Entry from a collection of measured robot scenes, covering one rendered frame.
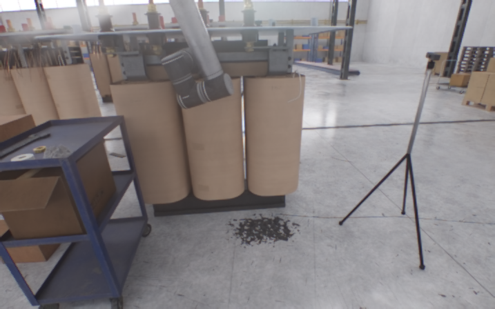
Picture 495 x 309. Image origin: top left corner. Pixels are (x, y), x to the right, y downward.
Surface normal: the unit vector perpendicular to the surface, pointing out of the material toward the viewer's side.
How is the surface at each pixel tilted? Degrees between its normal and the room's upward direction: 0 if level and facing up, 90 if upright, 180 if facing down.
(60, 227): 90
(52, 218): 90
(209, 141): 90
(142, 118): 90
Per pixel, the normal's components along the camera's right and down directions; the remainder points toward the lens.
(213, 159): 0.09, 0.40
